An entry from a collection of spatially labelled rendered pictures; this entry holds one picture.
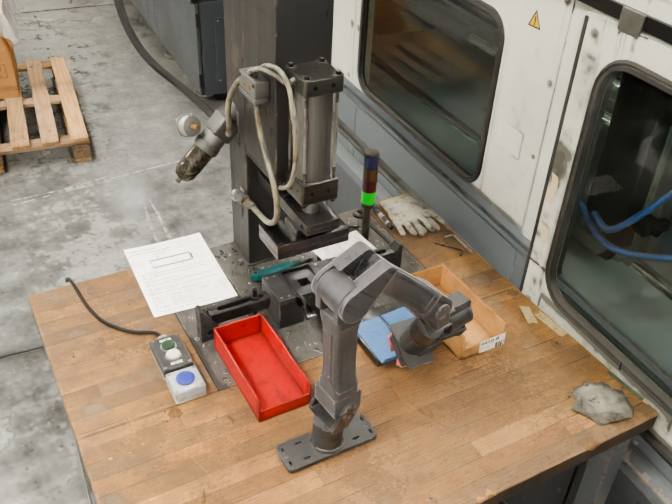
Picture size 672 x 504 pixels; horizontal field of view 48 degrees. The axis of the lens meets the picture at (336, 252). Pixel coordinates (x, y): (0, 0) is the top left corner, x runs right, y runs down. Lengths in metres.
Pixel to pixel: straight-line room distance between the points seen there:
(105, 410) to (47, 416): 1.29
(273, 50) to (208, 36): 3.23
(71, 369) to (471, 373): 0.88
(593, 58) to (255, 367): 0.98
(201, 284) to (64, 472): 1.05
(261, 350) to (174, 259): 0.42
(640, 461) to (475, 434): 0.48
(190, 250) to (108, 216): 1.87
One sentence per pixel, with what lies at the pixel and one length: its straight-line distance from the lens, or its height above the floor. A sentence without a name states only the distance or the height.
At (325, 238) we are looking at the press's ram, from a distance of 1.69.
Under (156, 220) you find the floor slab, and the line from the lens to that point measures 3.83.
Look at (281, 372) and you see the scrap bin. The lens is 1.69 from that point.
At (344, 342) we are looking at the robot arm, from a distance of 1.34.
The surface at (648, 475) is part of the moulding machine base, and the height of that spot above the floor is 0.70.
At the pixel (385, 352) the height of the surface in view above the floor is 0.92.
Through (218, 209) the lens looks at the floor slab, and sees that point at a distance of 3.88.
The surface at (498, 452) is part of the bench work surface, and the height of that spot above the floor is 0.90.
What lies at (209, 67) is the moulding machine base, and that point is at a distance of 4.84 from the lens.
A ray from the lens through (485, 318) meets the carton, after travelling 1.84.
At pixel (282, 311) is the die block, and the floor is 0.95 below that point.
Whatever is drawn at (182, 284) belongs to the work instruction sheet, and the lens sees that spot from 1.94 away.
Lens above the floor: 2.10
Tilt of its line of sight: 36 degrees down
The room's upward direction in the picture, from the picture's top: 3 degrees clockwise
